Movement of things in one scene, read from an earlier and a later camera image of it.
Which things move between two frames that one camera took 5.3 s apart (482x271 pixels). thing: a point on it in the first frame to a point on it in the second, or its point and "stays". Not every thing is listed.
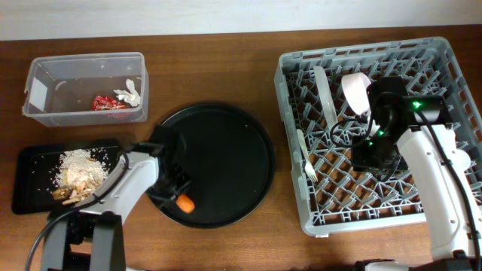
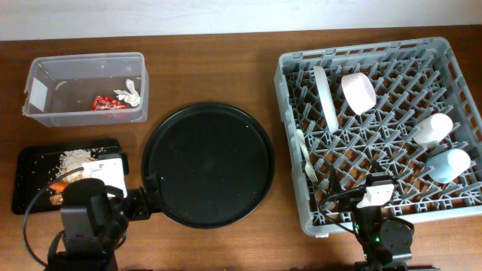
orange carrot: [185, 203] to [59, 187]
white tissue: [132, 97] stays
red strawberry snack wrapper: [103, 103] stays
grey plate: [324, 93] stays
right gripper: [360, 162] to [349, 199]
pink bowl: [355, 85] stays
